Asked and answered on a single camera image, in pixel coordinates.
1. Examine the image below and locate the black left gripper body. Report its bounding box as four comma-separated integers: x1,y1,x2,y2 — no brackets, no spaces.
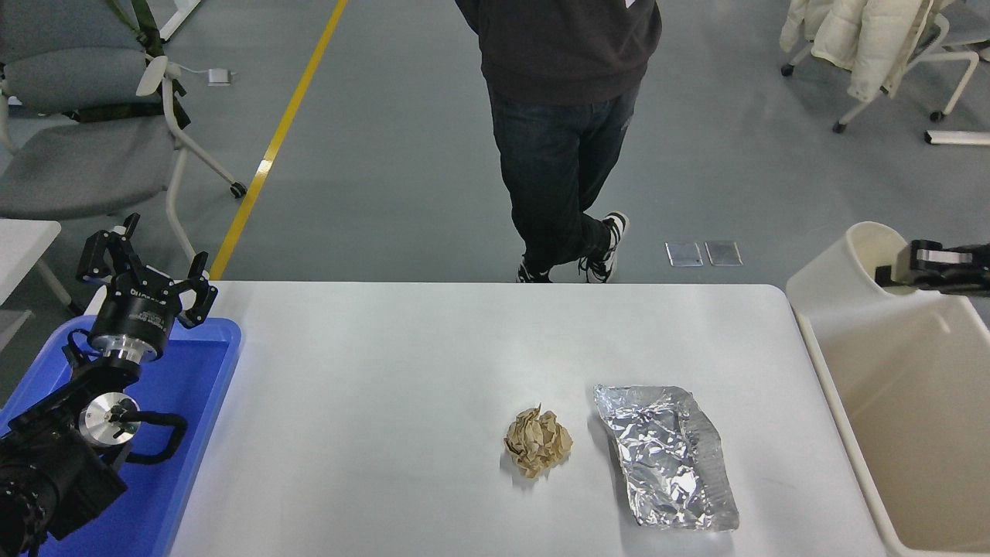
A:
87,277,183,358

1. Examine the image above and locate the white paper cup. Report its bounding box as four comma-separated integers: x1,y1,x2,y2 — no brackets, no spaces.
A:
789,221,910,299

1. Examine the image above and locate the silver foil tray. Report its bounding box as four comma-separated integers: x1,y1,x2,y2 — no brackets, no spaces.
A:
592,383,740,532

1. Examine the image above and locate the tan paper ball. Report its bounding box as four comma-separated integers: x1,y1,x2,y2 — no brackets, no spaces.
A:
504,405,575,479

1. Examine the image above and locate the white side table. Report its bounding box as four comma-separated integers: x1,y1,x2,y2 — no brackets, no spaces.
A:
0,219,83,350

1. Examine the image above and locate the grey office chair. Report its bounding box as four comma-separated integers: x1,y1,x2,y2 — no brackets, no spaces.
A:
0,0,248,266

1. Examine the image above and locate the blue plastic tray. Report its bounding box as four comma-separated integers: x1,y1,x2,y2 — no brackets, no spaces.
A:
0,316,242,557

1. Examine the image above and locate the large pale plastic bin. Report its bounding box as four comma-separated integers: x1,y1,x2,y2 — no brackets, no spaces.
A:
787,267,990,557

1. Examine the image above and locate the cream padded coat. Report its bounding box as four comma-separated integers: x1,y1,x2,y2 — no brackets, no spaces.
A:
778,0,950,102

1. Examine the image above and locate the grey seat white chair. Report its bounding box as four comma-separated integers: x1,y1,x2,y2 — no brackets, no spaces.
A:
940,0,990,62

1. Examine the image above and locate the white table leg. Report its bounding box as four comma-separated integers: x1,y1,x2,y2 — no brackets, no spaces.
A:
157,0,202,43

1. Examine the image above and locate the person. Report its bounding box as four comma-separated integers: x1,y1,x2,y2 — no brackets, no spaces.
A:
455,0,664,285

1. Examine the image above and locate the white frame chair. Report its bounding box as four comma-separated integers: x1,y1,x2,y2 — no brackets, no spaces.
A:
780,0,981,135

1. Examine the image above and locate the white power adapter with cable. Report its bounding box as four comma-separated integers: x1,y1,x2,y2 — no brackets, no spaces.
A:
179,66,234,87

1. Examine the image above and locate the olive green strap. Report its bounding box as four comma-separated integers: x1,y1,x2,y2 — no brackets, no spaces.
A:
73,0,191,129

